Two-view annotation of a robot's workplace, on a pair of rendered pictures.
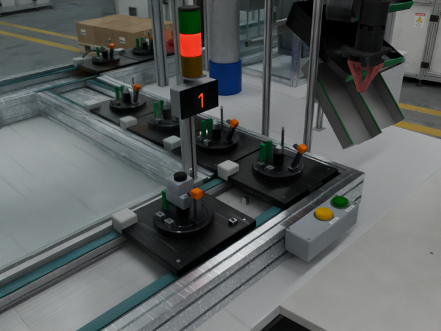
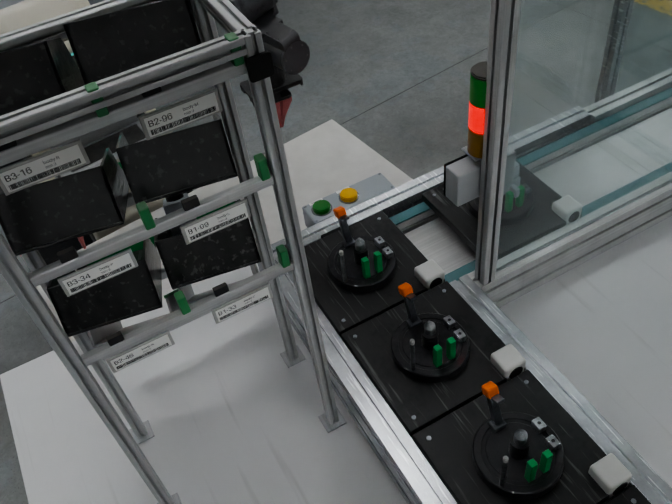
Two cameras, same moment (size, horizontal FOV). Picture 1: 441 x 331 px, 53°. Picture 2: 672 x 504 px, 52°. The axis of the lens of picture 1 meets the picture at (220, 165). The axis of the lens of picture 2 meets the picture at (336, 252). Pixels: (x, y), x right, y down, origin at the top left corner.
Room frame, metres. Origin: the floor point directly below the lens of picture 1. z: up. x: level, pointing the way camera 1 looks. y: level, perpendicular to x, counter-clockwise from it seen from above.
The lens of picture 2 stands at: (1.99, 0.15, 2.01)
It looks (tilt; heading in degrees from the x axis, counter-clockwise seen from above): 46 degrees down; 202
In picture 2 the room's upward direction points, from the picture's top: 9 degrees counter-clockwise
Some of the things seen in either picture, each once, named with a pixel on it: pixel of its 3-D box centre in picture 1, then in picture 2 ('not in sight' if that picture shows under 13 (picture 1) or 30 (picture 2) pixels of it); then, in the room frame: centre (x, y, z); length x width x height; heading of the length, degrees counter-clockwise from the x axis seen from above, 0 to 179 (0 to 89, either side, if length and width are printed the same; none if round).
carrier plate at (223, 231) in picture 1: (184, 224); (498, 205); (0.86, 0.09, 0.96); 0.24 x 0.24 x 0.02; 44
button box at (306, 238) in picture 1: (322, 225); (350, 206); (0.88, -0.24, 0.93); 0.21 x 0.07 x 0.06; 134
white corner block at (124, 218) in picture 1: (125, 220); not in sight; (0.86, 0.23, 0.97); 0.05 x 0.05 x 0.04; 44
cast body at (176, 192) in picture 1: (178, 186); not in sight; (0.86, 0.10, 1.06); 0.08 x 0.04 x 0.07; 43
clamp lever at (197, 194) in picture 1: (195, 203); not in sight; (0.82, 0.06, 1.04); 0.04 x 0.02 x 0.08; 44
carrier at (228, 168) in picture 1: (277, 156); (361, 252); (1.09, -0.16, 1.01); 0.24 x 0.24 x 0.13; 44
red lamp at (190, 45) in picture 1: (190, 43); (484, 113); (1.04, 0.06, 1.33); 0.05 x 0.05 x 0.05
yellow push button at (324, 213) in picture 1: (323, 215); (348, 196); (0.88, -0.24, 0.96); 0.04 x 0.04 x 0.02
